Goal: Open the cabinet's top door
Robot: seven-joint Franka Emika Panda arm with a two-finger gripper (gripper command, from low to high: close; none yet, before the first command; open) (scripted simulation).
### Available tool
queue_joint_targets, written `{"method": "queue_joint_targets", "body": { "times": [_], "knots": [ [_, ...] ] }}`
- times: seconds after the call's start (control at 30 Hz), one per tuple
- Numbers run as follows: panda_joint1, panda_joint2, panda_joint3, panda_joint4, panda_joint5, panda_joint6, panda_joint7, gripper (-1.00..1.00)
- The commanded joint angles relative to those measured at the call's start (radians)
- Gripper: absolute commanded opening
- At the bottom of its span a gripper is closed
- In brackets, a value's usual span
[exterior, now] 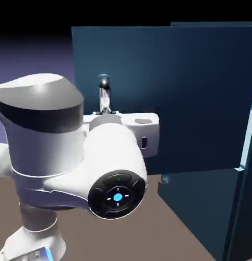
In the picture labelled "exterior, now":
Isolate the small blue cabinet door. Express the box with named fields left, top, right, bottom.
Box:
left=158, top=168, right=244, bottom=261

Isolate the shiny metal door handle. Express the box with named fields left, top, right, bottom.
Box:
left=98, top=73, right=112, bottom=114

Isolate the blue cabinet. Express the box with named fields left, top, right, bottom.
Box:
left=158, top=21, right=252, bottom=261

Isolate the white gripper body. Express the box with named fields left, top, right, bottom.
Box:
left=82, top=111, right=160, bottom=159

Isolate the large blue cabinet door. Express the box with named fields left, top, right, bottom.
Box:
left=71, top=25, right=252, bottom=176

